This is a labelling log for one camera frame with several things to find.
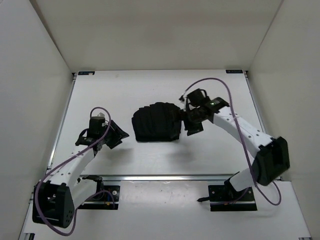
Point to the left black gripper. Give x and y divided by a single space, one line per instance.
118 134

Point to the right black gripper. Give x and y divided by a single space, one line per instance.
192 130

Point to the black pleated skirt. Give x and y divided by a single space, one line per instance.
156 123

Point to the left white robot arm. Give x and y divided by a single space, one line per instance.
57 198

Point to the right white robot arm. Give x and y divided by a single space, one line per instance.
270 155

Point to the right blue table label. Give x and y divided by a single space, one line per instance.
233 71

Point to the blue table label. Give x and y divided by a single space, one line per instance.
233 71
86 73

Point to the left blue table label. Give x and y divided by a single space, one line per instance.
86 73

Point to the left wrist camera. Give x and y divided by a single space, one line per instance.
97 127

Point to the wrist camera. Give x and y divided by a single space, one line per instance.
196 96
97 127

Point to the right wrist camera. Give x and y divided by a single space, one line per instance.
196 96

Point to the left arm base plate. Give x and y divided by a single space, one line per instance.
105 201

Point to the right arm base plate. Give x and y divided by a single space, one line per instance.
223 201

